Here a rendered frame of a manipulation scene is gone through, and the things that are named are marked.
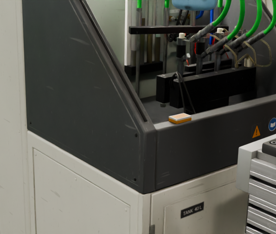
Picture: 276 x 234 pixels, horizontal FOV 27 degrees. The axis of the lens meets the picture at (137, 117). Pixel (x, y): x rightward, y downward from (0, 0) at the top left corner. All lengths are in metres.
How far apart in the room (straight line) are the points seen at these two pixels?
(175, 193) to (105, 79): 0.34
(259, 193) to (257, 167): 0.05
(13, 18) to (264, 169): 0.98
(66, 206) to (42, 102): 0.31
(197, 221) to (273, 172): 0.49
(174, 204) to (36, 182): 0.54
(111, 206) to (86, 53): 0.40
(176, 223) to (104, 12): 0.73
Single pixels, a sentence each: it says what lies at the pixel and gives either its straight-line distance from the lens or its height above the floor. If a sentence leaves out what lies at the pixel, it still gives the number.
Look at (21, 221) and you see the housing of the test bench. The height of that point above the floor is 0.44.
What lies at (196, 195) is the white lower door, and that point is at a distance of 1.55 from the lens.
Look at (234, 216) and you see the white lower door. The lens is 1.70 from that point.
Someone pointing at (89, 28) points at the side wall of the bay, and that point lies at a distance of 1.47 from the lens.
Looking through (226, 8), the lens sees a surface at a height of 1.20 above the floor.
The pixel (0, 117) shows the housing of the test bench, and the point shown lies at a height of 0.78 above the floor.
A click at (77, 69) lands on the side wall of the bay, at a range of 1.54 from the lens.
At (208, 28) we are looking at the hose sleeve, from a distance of 1.63.
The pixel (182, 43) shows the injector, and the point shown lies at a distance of 1.71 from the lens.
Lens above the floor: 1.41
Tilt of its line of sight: 18 degrees down
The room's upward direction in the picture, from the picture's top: 1 degrees clockwise
